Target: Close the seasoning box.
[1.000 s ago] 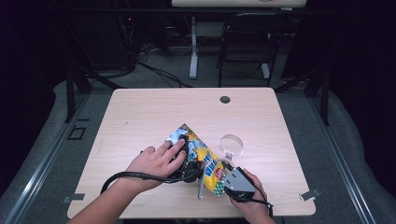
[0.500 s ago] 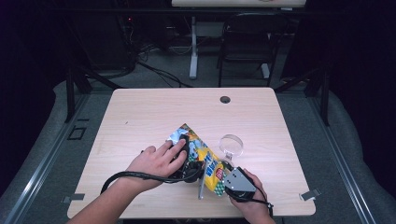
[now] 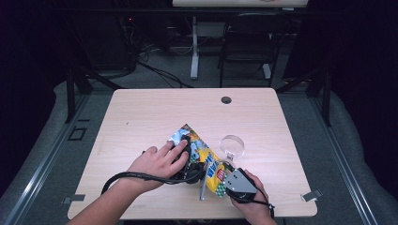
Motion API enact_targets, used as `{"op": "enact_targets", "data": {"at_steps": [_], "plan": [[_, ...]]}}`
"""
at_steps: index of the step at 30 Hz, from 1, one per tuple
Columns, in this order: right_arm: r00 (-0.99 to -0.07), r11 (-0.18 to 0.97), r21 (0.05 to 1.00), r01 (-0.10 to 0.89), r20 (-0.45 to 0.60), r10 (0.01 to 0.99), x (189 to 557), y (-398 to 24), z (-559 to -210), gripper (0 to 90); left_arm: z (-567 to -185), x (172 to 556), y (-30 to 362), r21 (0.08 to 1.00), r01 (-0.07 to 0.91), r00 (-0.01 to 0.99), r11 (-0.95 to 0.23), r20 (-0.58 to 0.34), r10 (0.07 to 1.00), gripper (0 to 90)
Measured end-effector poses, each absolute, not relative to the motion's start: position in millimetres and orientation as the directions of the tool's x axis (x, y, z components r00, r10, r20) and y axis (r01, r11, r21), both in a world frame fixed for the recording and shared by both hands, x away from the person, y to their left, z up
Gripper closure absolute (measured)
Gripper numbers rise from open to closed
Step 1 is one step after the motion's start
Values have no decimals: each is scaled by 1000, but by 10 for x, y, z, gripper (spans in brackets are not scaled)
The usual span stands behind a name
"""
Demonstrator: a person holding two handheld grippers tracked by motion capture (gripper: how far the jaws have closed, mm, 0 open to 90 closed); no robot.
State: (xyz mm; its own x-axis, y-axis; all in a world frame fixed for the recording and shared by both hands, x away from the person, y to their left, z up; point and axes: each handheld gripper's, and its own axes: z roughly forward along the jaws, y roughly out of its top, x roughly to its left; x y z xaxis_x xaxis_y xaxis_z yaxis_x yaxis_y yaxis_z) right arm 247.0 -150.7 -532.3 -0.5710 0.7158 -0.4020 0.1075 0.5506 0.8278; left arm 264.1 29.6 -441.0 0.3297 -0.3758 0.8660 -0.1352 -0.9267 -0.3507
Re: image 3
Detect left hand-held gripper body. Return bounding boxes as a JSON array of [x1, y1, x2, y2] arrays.
[[171, 161, 209, 202]]

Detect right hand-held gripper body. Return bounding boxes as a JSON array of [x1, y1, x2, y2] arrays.
[[223, 167, 259, 202]]

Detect yellow spouted pouch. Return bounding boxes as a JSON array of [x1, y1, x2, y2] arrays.
[[167, 123, 235, 199]]

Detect clear glass jar with lid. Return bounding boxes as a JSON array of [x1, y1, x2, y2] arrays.
[[219, 134, 246, 172]]

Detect person's right hand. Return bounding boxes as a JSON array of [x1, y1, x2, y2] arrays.
[[230, 170, 275, 219]]

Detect person's left hand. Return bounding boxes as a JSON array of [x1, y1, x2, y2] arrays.
[[126, 139, 191, 192]]

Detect grey tape piece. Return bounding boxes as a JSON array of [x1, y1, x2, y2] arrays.
[[61, 193, 86, 205], [300, 188, 324, 203]]

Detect white background desk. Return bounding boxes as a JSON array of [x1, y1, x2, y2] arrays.
[[172, 0, 311, 81]]

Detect black metal stand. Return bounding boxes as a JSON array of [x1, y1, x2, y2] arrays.
[[64, 66, 124, 125], [275, 66, 332, 128]]

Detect pale rectangular box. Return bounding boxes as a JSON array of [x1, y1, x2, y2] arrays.
[[196, 22, 227, 39]]

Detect black chair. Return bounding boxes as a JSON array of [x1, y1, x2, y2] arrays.
[[218, 12, 291, 89]]

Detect dark computer case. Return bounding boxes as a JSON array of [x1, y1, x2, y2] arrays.
[[74, 14, 137, 72]]

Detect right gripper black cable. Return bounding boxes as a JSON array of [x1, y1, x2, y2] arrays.
[[226, 189, 276, 219]]

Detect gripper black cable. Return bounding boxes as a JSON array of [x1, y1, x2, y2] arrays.
[[99, 170, 205, 196], [226, 189, 276, 219]]

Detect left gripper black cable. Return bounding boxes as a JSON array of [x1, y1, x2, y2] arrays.
[[99, 170, 205, 196]]

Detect black floor cables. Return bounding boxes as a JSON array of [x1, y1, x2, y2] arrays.
[[136, 43, 193, 89]]

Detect aluminium floor rail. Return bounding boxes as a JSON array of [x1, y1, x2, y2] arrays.
[[2, 93, 92, 225], [309, 96, 380, 225]]

